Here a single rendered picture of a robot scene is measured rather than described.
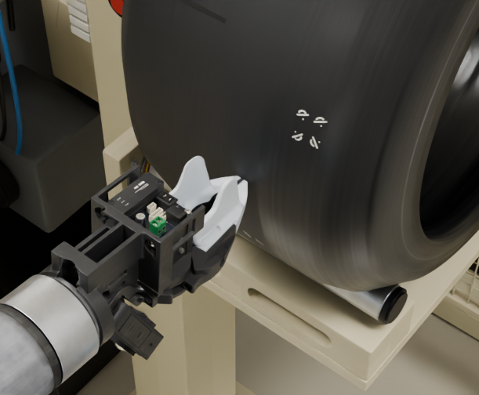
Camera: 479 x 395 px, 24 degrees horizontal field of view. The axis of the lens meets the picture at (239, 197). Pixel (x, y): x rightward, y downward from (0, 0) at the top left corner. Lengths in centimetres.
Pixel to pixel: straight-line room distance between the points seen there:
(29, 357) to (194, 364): 107
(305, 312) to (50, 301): 51
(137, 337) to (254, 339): 138
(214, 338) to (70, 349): 106
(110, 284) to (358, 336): 46
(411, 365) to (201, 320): 62
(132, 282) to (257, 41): 21
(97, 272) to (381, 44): 27
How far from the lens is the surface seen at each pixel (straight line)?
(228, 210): 94
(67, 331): 82
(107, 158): 132
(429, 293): 138
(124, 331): 90
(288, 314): 132
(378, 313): 123
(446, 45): 90
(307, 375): 225
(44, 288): 83
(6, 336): 80
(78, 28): 146
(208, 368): 191
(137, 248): 85
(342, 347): 127
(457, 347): 232
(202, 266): 91
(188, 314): 173
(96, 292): 83
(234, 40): 92
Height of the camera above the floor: 190
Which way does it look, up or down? 49 degrees down
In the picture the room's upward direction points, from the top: straight up
